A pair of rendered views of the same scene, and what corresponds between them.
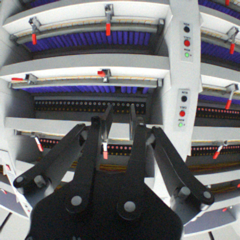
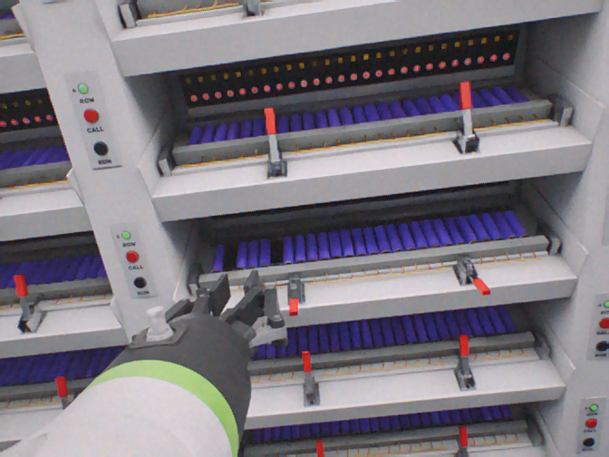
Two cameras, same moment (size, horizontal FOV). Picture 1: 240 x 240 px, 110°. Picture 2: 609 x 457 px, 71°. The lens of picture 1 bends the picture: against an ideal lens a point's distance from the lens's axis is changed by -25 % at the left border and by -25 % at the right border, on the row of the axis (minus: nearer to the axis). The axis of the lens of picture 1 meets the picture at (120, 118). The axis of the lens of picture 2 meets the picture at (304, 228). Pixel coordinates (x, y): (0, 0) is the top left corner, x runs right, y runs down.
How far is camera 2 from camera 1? 39 cm
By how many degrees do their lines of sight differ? 34
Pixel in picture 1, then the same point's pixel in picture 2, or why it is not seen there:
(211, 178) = not seen: outside the picture
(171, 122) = (149, 236)
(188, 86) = (140, 303)
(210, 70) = (103, 338)
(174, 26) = not seen: hidden behind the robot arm
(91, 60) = (323, 314)
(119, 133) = (246, 195)
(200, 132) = (67, 223)
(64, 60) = (379, 310)
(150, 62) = not seen: hidden behind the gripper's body
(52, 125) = (405, 182)
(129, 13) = (276, 391)
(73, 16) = (380, 381)
